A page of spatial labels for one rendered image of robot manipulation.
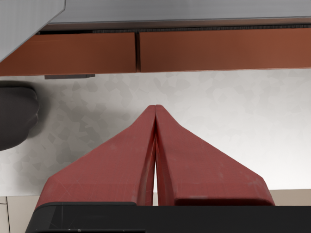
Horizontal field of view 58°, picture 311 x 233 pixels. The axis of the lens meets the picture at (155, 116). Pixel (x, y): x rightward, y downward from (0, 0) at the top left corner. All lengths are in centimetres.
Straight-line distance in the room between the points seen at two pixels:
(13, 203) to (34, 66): 77
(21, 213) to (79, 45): 81
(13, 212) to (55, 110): 64
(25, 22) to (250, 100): 33
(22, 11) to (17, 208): 84
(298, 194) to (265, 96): 95
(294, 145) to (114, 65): 33
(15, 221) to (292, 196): 107
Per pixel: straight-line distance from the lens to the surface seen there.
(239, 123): 46
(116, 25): 27
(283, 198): 136
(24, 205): 103
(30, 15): 27
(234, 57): 30
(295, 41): 32
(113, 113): 44
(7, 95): 46
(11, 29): 28
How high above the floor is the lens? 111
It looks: 80 degrees down
